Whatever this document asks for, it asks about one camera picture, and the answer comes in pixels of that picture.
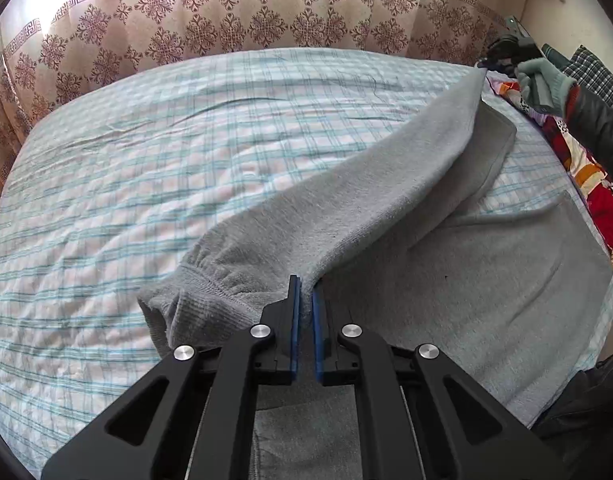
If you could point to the plaid bed sheet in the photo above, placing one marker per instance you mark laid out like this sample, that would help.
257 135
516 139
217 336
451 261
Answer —
136 160

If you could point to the patterned beige curtain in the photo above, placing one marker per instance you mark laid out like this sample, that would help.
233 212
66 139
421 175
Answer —
236 10

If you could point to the grey pants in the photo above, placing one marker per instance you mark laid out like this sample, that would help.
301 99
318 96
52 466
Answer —
386 200

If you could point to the person's right hand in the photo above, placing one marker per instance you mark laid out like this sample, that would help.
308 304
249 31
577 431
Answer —
551 77

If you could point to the dark plaid pillow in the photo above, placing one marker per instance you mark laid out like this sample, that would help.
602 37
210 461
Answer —
596 72

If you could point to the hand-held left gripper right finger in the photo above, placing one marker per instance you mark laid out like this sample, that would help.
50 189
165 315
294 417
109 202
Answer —
317 330

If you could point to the colourful patchwork quilt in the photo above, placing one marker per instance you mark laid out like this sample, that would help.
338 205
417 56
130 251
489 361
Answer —
601 200

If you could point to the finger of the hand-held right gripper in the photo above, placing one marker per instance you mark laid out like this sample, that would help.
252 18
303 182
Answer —
492 62

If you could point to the person's black jacket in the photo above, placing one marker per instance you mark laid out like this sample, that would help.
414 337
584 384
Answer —
586 410

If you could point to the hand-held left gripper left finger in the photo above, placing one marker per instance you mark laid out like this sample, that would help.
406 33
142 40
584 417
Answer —
296 330

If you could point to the dark green cloth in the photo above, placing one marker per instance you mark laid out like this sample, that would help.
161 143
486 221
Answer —
553 55

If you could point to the person's right forearm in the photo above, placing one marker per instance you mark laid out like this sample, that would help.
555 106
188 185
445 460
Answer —
601 125

